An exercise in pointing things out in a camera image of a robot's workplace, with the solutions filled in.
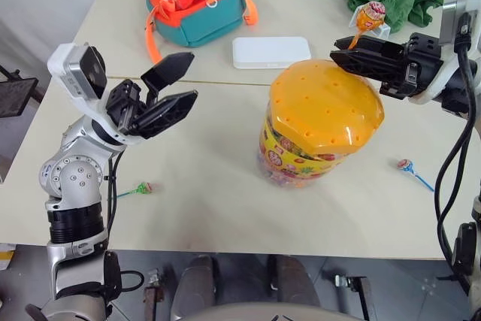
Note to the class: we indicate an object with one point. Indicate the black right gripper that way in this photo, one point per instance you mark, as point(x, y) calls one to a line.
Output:
point(421, 61)

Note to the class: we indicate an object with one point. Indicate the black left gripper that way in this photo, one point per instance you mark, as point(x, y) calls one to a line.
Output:
point(122, 105)

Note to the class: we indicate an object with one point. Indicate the orange lollipop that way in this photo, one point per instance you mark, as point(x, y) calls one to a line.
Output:
point(370, 16)

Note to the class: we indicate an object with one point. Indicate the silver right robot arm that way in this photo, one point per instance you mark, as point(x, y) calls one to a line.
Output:
point(460, 86)

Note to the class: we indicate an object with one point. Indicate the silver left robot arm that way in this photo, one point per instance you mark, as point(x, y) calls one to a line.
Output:
point(75, 178)

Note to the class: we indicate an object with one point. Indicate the lollipop jar with orange lid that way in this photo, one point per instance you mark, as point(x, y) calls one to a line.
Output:
point(323, 103)

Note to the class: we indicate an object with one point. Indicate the teal and orange bag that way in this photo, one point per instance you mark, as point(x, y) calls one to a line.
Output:
point(203, 20)

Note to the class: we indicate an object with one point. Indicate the green wrapped lollipop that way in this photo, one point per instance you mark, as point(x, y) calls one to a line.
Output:
point(144, 188)

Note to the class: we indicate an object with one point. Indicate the flat white box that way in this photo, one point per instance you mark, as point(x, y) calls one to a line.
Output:
point(271, 52)

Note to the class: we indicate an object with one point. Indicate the blue wrapped lollipop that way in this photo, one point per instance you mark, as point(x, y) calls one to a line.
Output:
point(405, 165)

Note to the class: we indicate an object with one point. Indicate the yellow and white carton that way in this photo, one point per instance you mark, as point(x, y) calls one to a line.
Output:
point(5, 257)

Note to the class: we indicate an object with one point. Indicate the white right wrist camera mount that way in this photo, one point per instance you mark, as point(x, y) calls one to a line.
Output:
point(428, 97)

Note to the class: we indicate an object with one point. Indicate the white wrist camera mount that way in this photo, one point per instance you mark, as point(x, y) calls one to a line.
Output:
point(428, 97)
point(60, 65)

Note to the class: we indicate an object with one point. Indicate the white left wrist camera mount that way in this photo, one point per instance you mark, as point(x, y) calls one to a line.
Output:
point(60, 65)

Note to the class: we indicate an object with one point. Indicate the black stand frame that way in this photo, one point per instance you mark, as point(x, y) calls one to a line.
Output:
point(15, 97)

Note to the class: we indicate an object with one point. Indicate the metal table leg bracket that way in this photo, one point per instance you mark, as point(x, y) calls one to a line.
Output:
point(152, 294)
point(355, 291)

